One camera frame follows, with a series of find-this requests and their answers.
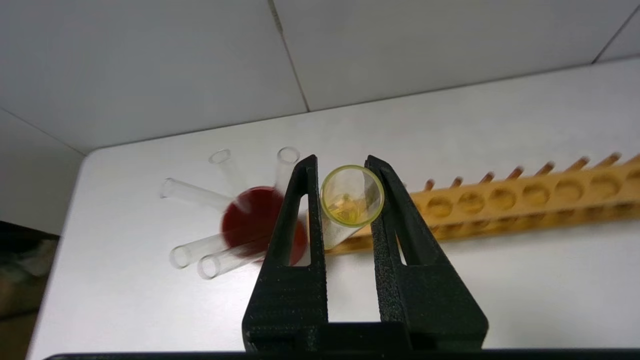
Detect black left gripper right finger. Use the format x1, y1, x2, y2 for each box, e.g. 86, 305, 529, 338
365, 155, 489, 351

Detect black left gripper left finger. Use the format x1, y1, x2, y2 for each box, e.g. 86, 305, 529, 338
242, 154, 328, 351

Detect yellow pigment glass test tube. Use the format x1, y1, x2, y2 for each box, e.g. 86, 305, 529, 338
320, 165, 386, 251

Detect blue pigment glass test tube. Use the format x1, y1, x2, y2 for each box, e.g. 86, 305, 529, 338
208, 148, 251, 196

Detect empty clear glass test tube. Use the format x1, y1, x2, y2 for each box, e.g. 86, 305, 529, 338
196, 245, 266, 280
160, 177, 236, 211
274, 146, 301, 196
168, 232, 231, 270

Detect wooden test tube rack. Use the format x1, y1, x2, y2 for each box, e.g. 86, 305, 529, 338
325, 154, 640, 256

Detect red plastic cup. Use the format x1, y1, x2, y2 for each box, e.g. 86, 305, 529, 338
221, 186, 308, 267

